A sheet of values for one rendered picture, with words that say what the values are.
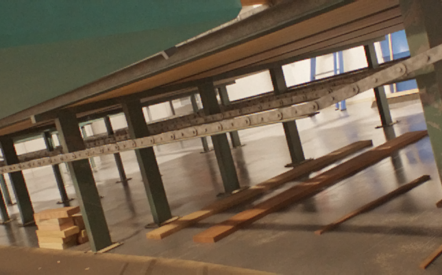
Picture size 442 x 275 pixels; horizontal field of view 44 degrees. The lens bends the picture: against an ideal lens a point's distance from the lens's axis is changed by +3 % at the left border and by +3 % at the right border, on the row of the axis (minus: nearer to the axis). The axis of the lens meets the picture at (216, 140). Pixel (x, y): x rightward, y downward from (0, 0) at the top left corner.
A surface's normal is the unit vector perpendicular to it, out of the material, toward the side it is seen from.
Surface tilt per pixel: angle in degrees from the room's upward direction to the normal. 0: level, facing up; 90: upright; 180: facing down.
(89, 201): 90
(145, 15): 90
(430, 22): 90
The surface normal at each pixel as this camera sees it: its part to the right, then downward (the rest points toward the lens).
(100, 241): 0.65, -0.11
